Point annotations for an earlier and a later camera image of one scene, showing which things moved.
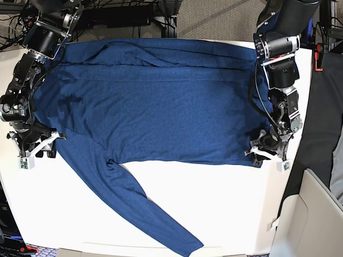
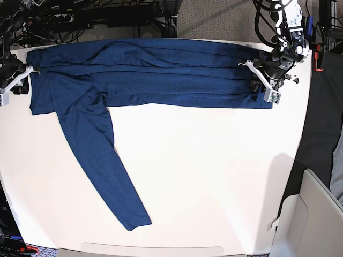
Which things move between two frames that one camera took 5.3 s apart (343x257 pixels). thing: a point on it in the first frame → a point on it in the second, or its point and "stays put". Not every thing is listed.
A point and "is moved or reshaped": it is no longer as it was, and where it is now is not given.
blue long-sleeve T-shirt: (152, 100) is moved or reshaped
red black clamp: (318, 58) stays put
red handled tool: (23, 249) stays put
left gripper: (30, 132) → (10, 67)
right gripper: (274, 141) → (275, 64)
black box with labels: (12, 242) stays put
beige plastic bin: (310, 223) stays put
